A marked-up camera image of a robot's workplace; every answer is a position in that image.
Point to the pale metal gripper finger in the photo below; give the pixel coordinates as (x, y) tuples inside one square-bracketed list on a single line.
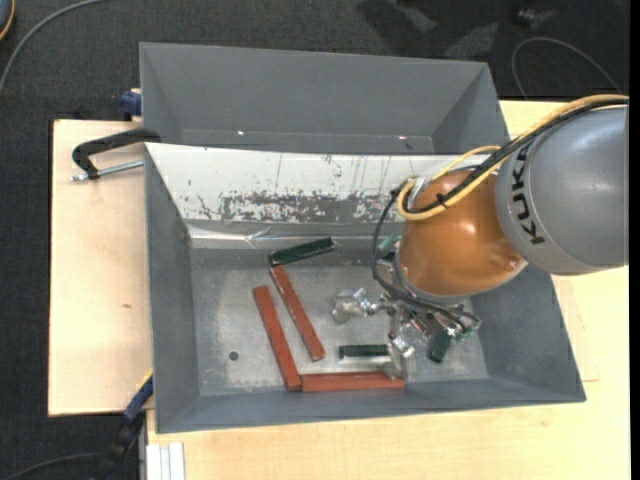
[(352, 304), (402, 357)]

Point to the dark green flat block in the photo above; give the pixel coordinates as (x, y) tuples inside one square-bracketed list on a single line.
[(363, 351), (301, 251)]

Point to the red-brown flat block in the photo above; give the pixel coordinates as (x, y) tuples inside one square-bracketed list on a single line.
[(276, 339), (350, 382), (298, 313)]

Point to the grey metal bin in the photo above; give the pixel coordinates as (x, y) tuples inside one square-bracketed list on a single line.
[(225, 318)]

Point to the pale wood flat board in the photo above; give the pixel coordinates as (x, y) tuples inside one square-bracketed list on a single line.
[(100, 268)]

